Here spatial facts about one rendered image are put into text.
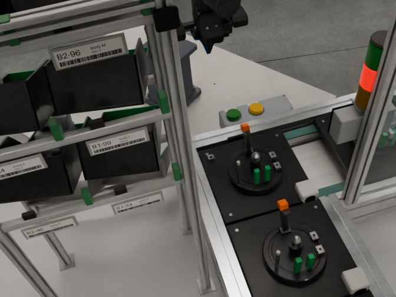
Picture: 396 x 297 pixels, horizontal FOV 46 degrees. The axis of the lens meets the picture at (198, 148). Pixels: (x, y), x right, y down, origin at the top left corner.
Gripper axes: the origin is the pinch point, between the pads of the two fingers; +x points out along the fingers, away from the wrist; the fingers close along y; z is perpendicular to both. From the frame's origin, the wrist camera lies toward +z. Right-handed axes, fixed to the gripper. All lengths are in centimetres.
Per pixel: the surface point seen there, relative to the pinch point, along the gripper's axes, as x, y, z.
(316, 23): 126, 116, -153
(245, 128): 18.6, 4.7, 13.5
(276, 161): 26.5, 10.6, 20.2
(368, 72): -9.9, 21.7, 32.5
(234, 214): 28.4, -4.1, 30.7
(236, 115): 28.2, 6.9, -0.6
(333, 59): 126, 109, -115
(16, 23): -40, -31, 42
